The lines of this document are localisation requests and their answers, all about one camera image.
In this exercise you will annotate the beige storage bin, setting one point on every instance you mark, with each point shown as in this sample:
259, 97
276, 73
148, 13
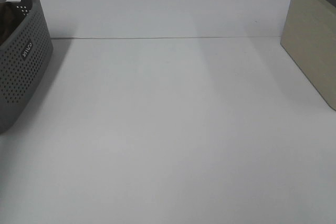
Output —
309, 39

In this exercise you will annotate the grey perforated plastic basket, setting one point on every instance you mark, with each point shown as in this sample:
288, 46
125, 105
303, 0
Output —
25, 55

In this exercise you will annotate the brown towel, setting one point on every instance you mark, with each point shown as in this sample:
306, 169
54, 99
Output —
9, 20

